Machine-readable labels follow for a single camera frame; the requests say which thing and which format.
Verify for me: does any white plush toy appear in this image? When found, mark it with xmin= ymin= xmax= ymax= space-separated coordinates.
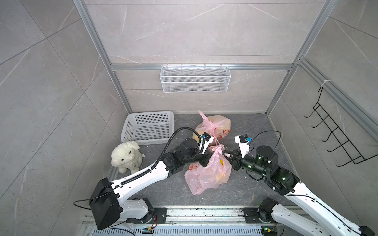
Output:
xmin=111 ymin=141 xmax=145 ymax=174

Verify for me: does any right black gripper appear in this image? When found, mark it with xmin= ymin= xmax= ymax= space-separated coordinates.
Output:
xmin=221 ymin=149 xmax=267 ymax=179

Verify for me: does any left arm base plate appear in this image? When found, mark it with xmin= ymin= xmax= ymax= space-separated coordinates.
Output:
xmin=126 ymin=207 xmax=168 ymax=224

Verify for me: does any aluminium mounting rail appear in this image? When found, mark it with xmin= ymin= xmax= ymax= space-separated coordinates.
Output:
xmin=77 ymin=206 xmax=311 ymax=236

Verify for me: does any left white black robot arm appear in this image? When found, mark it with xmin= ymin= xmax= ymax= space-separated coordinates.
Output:
xmin=86 ymin=128 xmax=214 ymax=230

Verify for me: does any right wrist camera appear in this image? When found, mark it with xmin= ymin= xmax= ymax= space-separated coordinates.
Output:
xmin=234 ymin=134 xmax=253 ymax=158

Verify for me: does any white plastic basket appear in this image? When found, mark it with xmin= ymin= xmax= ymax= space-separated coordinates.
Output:
xmin=121 ymin=111 xmax=175 ymax=146

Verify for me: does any white wire mesh shelf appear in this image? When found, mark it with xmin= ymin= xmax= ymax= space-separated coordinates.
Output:
xmin=160 ymin=65 xmax=231 ymax=93

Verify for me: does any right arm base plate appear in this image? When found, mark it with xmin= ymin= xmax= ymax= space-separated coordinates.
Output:
xmin=241 ymin=207 xmax=274 ymax=224

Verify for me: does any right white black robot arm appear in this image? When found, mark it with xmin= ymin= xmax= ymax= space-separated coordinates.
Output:
xmin=222 ymin=135 xmax=375 ymax=236

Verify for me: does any black wire hook rack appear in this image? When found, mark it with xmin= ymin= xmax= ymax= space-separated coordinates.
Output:
xmin=304 ymin=87 xmax=378 ymax=167

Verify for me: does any pink plastic bag front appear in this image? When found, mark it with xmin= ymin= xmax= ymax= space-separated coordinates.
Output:
xmin=195 ymin=111 xmax=231 ymax=146

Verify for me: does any pink strawberry plastic bag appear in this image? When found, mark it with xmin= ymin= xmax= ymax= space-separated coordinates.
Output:
xmin=184 ymin=144 xmax=232 ymax=195

